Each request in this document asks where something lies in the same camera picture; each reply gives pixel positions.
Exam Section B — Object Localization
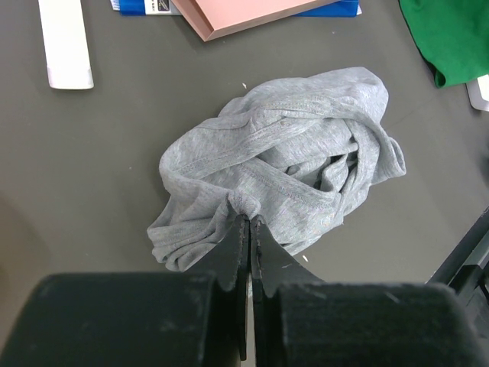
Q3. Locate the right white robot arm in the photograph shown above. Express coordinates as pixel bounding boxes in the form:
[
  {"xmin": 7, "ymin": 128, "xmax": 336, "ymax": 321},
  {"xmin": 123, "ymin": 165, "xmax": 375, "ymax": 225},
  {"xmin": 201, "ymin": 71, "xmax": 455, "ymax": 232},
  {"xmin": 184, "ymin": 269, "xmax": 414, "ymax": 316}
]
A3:
[{"xmin": 428, "ymin": 208, "xmax": 488, "ymax": 305}]

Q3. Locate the blue folder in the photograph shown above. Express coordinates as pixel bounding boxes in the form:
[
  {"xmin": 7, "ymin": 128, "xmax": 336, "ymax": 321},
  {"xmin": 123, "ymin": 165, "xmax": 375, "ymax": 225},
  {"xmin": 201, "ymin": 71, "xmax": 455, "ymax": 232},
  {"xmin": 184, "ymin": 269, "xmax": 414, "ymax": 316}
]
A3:
[{"xmin": 110, "ymin": 0, "xmax": 362, "ymax": 18}]

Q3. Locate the green tank top hanging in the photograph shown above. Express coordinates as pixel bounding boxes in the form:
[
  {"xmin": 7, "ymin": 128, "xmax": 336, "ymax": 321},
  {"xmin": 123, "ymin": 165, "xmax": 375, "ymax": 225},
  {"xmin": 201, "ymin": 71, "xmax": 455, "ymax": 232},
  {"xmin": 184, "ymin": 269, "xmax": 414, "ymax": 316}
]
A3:
[{"xmin": 400, "ymin": 0, "xmax": 488, "ymax": 88}]

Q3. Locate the metal clothes rack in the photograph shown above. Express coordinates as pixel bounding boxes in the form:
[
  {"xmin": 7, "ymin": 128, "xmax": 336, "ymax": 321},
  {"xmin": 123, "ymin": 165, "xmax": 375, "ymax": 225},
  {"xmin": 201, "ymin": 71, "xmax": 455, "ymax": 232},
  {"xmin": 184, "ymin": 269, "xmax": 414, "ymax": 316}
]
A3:
[{"xmin": 38, "ymin": 0, "xmax": 94, "ymax": 90}]

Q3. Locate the grey tank top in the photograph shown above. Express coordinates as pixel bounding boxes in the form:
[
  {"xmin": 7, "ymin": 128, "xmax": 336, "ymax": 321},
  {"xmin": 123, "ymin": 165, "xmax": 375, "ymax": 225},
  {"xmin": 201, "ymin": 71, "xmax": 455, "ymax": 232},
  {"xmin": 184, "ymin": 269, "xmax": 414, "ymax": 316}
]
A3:
[{"xmin": 147, "ymin": 67, "xmax": 406, "ymax": 271}]

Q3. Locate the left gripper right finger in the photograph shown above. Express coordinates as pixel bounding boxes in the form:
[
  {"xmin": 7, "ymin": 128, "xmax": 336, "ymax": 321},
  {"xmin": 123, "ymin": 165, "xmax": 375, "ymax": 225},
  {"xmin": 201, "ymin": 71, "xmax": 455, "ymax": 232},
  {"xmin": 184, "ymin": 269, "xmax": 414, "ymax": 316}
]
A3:
[{"xmin": 250, "ymin": 215, "xmax": 324, "ymax": 363}]

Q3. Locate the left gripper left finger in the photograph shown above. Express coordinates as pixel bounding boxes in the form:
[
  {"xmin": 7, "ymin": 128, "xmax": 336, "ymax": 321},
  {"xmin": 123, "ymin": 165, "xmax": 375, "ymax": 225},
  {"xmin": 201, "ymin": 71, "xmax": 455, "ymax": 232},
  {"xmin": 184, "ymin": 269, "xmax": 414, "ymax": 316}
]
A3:
[{"xmin": 183, "ymin": 216, "xmax": 249, "ymax": 361}]

